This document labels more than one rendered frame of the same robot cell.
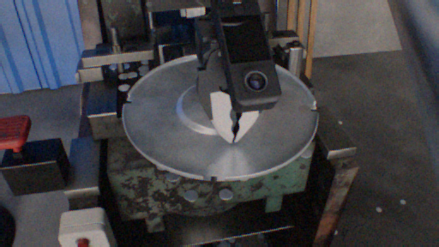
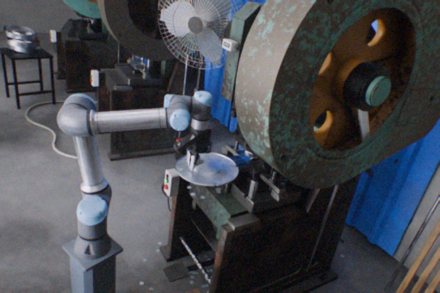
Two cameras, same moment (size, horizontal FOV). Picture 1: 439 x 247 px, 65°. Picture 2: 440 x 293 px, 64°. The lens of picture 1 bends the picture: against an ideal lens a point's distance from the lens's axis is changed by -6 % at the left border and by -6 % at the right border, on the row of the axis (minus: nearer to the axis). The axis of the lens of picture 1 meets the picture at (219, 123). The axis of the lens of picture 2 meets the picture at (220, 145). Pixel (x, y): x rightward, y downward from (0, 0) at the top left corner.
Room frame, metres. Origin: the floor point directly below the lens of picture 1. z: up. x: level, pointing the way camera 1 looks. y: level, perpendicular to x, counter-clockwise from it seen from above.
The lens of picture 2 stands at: (-0.08, -1.31, 1.61)
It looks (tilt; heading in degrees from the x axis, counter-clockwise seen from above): 26 degrees down; 67
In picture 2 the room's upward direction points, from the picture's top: 9 degrees clockwise
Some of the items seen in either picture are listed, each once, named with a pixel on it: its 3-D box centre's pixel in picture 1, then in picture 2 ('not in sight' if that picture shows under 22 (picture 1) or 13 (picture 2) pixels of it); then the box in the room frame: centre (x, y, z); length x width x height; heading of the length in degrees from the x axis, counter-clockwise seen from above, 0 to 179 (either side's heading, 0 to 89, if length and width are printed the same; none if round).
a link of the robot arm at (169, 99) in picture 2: not in sight; (178, 105); (0.27, -0.01, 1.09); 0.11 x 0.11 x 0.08; 80
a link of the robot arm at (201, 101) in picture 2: not in sight; (201, 105); (0.37, -0.01, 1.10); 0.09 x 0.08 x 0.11; 170
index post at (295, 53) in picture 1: (291, 63); (253, 188); (0.62, -0.14, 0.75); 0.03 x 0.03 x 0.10; 12
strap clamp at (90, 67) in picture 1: (112, 50); (235, 148); (0.68, 0.22, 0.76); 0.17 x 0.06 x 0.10; 102
